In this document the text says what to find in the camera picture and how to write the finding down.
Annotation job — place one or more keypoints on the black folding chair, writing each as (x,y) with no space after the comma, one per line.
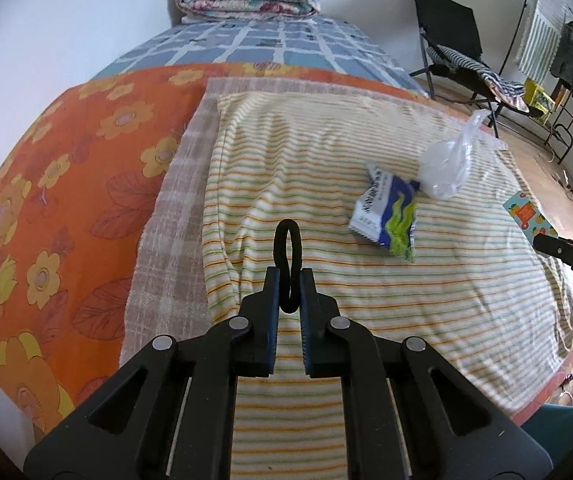
(441,15)

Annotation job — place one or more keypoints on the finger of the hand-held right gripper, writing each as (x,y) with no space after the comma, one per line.
(566,254)

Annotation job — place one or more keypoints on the yellow box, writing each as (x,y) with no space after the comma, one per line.
(539,100)

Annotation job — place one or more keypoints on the dark striped cloth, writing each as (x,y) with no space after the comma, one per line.
(466,62)

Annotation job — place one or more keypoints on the white blue green snack packet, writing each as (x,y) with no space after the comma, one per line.
(384,205)

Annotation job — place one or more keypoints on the black metal drying rack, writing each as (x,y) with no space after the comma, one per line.
(566,130)

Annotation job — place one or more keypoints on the dark hanging jacket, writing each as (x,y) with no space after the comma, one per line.
(571,55)

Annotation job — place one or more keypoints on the blue checked bedsheet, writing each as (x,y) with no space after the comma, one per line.
(266,45)

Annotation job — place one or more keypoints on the clear plastic bag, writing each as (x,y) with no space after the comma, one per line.
(441,170)

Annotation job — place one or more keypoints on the beige checked towel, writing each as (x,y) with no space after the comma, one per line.
(176,240)

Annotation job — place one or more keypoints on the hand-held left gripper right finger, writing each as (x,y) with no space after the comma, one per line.
(306,320)

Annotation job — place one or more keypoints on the green striped towel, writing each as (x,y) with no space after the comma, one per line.
(541,30)

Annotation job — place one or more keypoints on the person's teal pants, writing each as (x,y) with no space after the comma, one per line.
(556,422)

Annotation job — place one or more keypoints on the small colourful wrapper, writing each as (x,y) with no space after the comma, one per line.
(524,212)

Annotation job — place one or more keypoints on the orange floral bedsheet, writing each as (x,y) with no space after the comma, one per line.
(66,185)

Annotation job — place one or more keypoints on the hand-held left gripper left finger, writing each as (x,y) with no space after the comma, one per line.
(274,310)

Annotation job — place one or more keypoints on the striped yellow blanket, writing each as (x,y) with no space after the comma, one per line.
(316,160)

